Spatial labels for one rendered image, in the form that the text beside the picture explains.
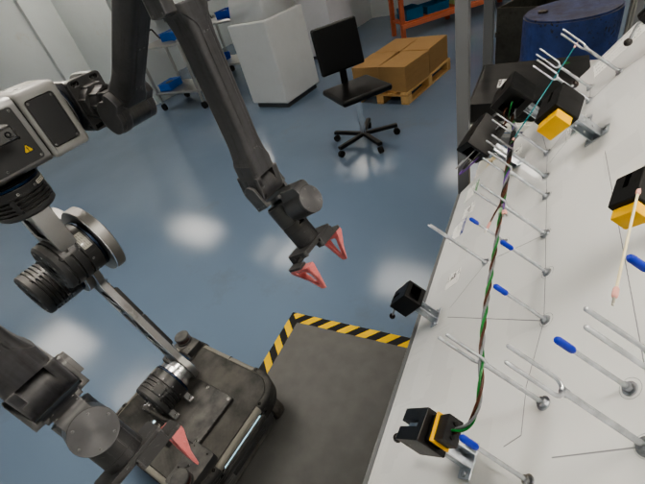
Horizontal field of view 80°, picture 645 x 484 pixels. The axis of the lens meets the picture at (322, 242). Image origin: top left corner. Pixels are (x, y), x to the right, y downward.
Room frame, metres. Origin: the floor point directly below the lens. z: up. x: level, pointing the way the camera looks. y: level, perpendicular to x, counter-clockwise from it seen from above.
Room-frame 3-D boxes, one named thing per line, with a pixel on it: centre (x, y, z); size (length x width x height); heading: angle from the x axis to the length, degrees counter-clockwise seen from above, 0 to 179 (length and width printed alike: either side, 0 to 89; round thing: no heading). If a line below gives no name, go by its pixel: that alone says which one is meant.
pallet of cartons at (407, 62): (4.59, -1.47, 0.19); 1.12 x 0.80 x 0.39; 137
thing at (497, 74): (1.17, -0.79, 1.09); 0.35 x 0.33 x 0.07; 145
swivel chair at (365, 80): (3.42, -0.66, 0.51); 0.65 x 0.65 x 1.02
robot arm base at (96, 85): (1.03, 0.41, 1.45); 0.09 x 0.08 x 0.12; 138
